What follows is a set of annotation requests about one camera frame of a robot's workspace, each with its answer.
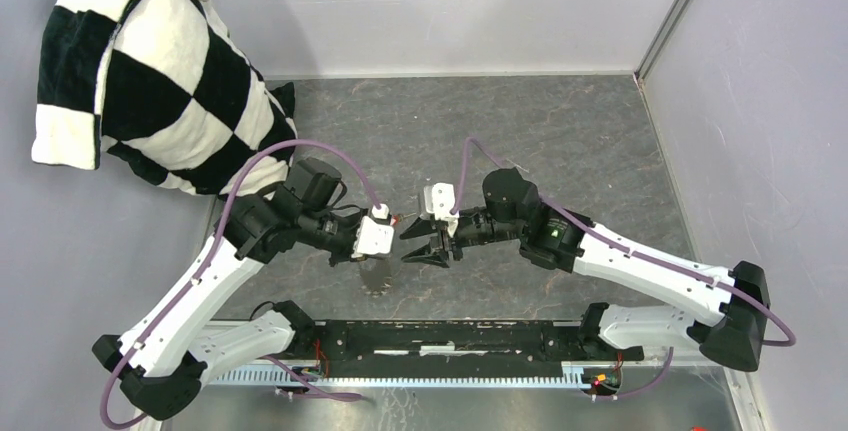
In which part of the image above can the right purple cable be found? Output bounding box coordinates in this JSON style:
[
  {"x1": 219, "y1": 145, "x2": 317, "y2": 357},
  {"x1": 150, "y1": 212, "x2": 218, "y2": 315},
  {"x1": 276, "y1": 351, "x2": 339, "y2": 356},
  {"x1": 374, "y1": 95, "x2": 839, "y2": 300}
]
[{"x1": 452, "y1": 137, "x2": 796, "y2": 401}]

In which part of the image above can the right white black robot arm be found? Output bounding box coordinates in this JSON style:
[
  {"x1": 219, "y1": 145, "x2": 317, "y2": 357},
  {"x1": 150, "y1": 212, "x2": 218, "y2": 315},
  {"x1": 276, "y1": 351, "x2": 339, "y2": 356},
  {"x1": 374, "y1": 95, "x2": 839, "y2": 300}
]
[{"x1": 400, "y1": 169, "x2": 770, "y2": 372}]

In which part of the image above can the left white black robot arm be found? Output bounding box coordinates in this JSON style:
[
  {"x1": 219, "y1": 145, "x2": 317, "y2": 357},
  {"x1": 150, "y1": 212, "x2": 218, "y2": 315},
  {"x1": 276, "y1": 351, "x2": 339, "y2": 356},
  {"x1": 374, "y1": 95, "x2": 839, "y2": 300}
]
[{"x1": 92, "y1": 158, "x2": 393, "y2": 421}]

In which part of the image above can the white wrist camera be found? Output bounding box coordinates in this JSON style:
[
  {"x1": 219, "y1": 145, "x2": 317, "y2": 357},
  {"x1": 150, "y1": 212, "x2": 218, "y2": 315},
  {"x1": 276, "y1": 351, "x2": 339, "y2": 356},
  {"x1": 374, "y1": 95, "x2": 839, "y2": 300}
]
[
  {"x1": 351, "y1": 203, "x2": 395, "y2": 260},
  {"x1": 419, "y1": 182, "x2": 459, "y2": 237}
]

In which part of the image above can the aluminium frame rail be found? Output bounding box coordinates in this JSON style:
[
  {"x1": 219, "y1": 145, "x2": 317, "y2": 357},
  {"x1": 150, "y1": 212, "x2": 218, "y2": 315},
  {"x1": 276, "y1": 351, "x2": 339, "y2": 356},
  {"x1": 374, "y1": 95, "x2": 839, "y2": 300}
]
[{"x1": 134, "y1": 307, "x2": 762, "y2": 429}]

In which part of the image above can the white slotted cable duct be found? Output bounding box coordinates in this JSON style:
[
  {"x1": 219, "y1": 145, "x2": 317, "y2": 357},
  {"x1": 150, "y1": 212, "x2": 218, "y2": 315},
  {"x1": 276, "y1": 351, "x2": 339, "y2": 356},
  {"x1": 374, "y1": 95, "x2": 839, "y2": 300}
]
[{"x1": 212, "y1": 363, "x2": 590, "y2": 390}]

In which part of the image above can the purple cable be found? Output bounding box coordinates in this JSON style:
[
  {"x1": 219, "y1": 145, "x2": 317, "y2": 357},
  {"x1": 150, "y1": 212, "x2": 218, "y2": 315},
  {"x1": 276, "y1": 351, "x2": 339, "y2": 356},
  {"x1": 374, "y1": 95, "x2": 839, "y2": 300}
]
[
  {"x1": 99, "y1": 139, "x2": 384, "y2": 431},
  {"x1": 452, "y1": 137, "x2": 796, "y2": 401}
]

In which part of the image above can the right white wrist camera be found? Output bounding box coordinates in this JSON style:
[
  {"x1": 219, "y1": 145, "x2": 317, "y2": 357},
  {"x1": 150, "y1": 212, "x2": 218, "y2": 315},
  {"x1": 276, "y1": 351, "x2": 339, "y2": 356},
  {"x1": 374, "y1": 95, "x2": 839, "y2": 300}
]
[{"x1": 419, "y1": 182, "x2": 459, "y2": 237}]

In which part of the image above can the key with red tag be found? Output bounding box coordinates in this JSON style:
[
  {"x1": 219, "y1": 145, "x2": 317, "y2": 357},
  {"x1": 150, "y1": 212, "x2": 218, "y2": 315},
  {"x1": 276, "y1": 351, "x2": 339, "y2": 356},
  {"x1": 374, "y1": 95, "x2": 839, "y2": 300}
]
[{"x1": 390, "y1": 213, "x2": 418, "y2": 226}]

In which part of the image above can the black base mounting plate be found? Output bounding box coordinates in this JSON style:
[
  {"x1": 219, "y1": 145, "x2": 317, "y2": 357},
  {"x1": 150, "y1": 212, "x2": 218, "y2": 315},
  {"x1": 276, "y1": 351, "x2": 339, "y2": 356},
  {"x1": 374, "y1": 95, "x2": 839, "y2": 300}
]
[{"x1": 281, "y1": 320, "x2": 645, "y2": 379}]

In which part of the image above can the black and white checkered cloth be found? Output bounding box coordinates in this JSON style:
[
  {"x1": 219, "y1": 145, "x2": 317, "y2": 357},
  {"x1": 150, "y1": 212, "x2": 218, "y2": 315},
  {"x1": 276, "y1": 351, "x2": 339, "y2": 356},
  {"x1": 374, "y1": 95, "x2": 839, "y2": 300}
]
[{"x1": 31, "y1": 0, "x2": 297, "y2": 196}]

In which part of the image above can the corner aluminium profile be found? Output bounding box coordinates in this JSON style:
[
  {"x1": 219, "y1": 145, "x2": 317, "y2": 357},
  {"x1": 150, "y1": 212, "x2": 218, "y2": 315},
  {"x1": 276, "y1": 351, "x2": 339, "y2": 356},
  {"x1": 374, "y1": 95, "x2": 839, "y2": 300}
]
[{"x1": 633, "y1": 0, "x2": 692, "y2": 87}]

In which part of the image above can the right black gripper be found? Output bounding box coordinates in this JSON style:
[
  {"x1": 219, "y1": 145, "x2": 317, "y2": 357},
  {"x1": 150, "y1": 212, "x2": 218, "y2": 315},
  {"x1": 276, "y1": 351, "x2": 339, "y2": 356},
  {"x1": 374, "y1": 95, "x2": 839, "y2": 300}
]
[{"x1": 401, "y1": 205, "x2": 524, "y2": 267}]

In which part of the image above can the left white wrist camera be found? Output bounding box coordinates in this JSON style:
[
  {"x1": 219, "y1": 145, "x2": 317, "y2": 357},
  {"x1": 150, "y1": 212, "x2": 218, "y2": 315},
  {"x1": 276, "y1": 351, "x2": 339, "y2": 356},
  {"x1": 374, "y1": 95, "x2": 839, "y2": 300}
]
[{"x1": 351, "y1": 203, "x2": 395, "y2": 260}]

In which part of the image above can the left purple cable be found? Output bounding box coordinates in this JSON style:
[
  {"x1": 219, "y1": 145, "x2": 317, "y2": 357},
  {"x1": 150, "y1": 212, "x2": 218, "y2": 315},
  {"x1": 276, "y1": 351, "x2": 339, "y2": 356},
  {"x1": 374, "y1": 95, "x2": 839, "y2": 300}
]
[{"x1": 99, "y1": 139, "x2": 384, "y2": 431}]

